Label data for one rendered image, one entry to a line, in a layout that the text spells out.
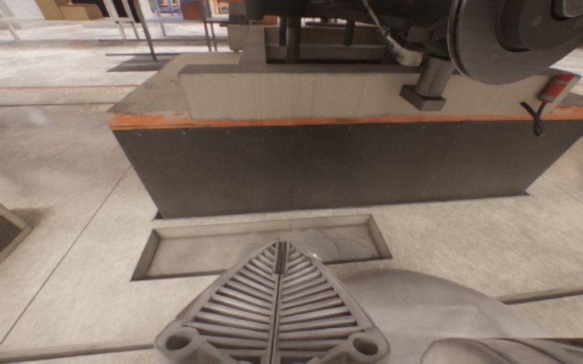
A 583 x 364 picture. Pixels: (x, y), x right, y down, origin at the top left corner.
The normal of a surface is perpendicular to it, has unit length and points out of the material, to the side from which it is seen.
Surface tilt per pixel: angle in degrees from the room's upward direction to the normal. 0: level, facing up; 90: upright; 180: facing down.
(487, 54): 90
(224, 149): 90
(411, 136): 90
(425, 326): 69
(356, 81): 90
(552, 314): 0
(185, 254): 0
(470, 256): 0
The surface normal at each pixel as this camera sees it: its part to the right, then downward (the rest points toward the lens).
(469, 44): 0.11, 0.66
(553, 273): 0.03, -0.74
